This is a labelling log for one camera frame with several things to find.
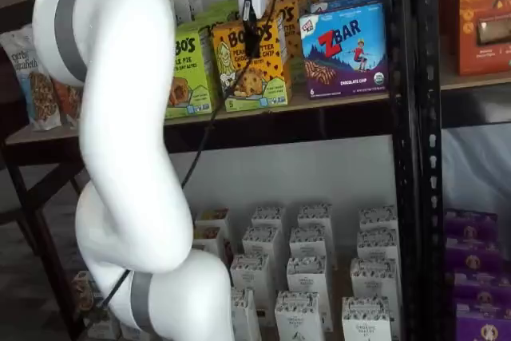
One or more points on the large orange snack box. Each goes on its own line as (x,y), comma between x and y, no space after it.
(483,17)

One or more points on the white patterned carton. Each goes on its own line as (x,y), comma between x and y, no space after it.
(299,317)
(367,321)
(307,275)
(245,317)
(377,217)
(259,241)
(315,215)
(268,217)
(377,243)
(373,277)
(309,241)
(249,277)

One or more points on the orange granola bag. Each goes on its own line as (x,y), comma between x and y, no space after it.
(70,101)

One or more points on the black metal shelving unit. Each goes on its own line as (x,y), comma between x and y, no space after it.
(429,117)
(399,157)

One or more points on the brown granola bag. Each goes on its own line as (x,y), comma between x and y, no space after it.
(84,293)

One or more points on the white carton with food picture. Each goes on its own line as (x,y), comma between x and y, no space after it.
(213,219)
(207,239)

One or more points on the white Purely Elizabeth granola bag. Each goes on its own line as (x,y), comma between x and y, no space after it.
(28,77)

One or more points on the green Bobo's apple pie box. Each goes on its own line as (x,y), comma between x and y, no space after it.
(217,13)
(193,77)

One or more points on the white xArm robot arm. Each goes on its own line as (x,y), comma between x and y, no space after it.
(120,77)

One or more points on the purple snack box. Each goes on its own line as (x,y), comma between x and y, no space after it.
(469,223)
(473,255)
(483,287)
(485,325)

